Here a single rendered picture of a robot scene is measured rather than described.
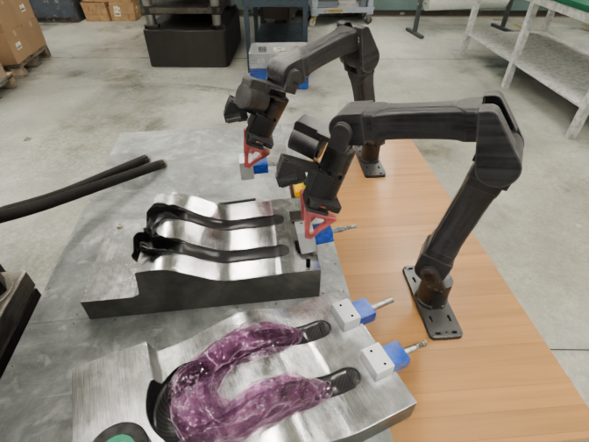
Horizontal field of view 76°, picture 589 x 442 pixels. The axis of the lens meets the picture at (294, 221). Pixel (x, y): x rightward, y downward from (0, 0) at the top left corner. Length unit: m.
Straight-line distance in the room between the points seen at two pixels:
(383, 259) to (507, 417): 0.41
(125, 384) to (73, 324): 0.30
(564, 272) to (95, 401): 2.23
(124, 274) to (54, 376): 0.22
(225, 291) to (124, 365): 0.25
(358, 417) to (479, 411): 0.24
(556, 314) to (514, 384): 1.36
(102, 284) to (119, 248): 0.11
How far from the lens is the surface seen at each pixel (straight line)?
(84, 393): 0.71
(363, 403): 0.70
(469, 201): 0.71
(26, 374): 0.92
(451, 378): 0.83
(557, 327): 2.16
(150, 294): 0.85
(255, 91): 0.90
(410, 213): 1.14
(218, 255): 0.86
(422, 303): 0.89
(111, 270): 0.94
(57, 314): 0.99
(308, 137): 0.74
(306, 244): 0.81
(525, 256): 2.43
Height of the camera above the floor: 1.48
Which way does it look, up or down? 40 degrees down
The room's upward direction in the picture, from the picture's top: straight up
